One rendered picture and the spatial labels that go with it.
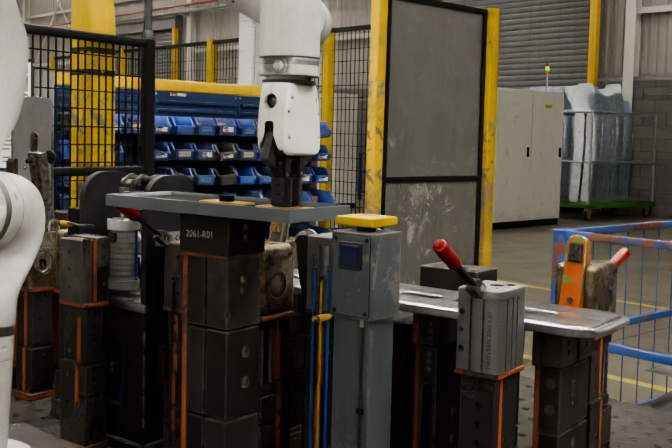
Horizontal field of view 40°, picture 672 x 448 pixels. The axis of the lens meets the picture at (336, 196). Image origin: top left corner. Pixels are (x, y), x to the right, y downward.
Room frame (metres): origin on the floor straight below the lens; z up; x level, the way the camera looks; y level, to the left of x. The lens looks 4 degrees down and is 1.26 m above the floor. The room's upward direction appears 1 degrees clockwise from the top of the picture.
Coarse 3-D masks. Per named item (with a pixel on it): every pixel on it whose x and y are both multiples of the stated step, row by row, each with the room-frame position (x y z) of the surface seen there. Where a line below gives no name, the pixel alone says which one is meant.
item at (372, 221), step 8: (336, 216) 1.21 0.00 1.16; (344, 216) 1.20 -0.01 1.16; (352, 216) 1.20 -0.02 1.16; (360, 216) 1.20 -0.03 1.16; (368, 216) 1.20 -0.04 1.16; (376, 216) 1.21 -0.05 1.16; (384, 216) 1.21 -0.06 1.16; (392, 216) 1.21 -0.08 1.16; (344, 224) 1.20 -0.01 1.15; (352, 224) 1.19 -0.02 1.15; (360, 224) 1.18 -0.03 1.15; (368, 224) 1.17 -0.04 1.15; (376, 224) 1.18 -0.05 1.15; (384, 224) 1.19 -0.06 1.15; (392, 224) 1.21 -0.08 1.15
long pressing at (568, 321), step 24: (408, 288) 1.61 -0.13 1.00; (432, 288) 1.62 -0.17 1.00; (432, 312) 1.43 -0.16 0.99; (456, 312) 1.40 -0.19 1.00; (528, 312) 1.41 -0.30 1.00; (552, 312) 1.43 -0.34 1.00; (576, 312) 1.42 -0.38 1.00; (600, 312) 1.43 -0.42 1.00; (576, 336) 1.29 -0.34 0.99; (600, 336) 1.30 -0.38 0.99
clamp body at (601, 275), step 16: (560, 272) 1.54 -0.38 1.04; (592, 272) 1.51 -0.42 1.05; (608, 272) 1.55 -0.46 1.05; (560, 288) 1.54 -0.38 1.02; (592, 288) 1.51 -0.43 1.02; (608, 288) 1.55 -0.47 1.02; (592, 304) 1.51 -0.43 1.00; (608, 304) 1.57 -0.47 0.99; (608, 336) 1.57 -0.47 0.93; (608, 352) 1.58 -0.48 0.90; (592, 368) 1.52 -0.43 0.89; (592, 384) 1.52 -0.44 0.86; (592, 400) 1.52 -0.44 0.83; (592, 416) 1.51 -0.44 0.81; (608, 416) 1.57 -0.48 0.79; (592, 432) 1.52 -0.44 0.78; (608, 432) 1.58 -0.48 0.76
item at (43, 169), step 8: (32, 152) 1.92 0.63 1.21; (40, 152) 1.91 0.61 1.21; (48, 152) 1.94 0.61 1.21; (32, 160) 1.90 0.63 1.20; (40, 160) 1.91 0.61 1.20; (48, 160) 1.94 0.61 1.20; (32, 168) 1.92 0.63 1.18; (40, 168) 1.91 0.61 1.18; (48, 168) 1.92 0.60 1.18; (32, 176) 1.92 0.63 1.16; (40, 176) 1.91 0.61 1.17; (48, 176) 1.92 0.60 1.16; (40, 184) 1.91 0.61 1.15; (48, 184) 1.92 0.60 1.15; (40, 192) 1.92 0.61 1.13; (48, 192) 1.92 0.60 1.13; (48, 200) 1.92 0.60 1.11; (48, 208) 1.92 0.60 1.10; (48, 216) 1.92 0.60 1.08
